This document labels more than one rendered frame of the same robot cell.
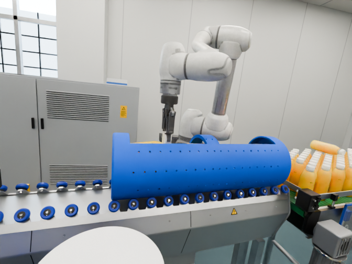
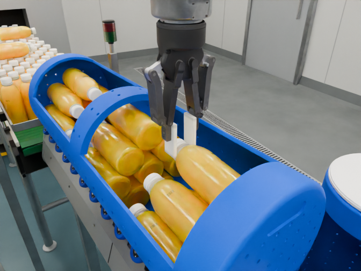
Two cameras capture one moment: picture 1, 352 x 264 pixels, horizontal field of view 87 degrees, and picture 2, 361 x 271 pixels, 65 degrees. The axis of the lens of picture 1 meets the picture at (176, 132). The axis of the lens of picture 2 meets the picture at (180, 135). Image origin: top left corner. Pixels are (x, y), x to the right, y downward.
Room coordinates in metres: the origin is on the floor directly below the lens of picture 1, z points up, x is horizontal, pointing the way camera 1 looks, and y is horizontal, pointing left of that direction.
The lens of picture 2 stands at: (0.96, 0.48, 1.47)
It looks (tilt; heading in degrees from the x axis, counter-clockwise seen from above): 30 degrees down; 252
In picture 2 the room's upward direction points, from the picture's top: straight up
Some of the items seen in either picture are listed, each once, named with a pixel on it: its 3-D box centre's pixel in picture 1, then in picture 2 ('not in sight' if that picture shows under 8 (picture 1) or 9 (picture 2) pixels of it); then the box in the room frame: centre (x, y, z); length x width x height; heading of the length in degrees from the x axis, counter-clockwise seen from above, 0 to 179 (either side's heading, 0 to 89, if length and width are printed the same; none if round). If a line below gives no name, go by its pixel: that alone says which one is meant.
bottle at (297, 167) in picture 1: (296, 175); not in sight; (1.10, -0.78, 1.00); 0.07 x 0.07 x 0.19
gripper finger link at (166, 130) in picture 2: not in sight; (162, 128); (0.86, 0.05, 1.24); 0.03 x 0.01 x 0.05; 19
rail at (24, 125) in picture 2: (279, 179); (67, 114); (1.08, -0.67, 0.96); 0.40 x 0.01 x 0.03; 20
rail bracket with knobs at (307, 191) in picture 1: (306, 200); not in sight; (0.88, -0.70, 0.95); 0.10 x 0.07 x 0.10; 20
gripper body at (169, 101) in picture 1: (168, 105); (181, 50); (0.82, 0.04, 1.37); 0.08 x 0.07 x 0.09; 19
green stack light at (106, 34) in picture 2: not in sight; (110, 36); (0.84, -1.08, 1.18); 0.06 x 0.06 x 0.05
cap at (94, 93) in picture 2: not in sight; (95, 94); (0.96, -0.35, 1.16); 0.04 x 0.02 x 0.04; 20
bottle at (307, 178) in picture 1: (306, 184); not in sight; (0.98, -0.75, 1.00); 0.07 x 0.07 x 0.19
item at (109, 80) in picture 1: (117, 81); not in sight; (2.39, 0.80, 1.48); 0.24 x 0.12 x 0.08; 110
